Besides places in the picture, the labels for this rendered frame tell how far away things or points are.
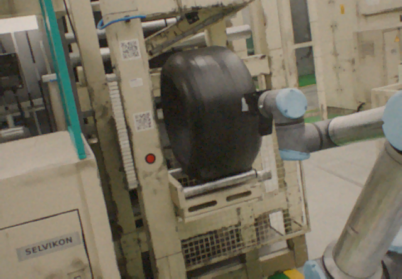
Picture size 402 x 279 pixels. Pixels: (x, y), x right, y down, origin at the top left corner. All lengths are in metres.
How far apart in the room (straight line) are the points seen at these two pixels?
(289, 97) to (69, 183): 0.66
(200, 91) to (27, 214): 0.84
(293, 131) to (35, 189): 0.73
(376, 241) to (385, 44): 5.22
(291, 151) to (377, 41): 4.98
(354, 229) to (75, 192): 0.68
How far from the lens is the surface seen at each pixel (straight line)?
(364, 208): 1.09
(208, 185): 1.92
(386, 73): 6.30
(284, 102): 1.35
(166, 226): 2.00
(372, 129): 1.25
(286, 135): 1.38
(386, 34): 6.28
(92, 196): 1.20
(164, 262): 2.06
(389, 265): 1.38
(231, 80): 1.80
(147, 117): 1.87
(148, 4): 2.15
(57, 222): 1.21
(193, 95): 1.76
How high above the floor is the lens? 1.52
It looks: 11 degrees down
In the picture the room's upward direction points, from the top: 9 degrees counter-clockwise
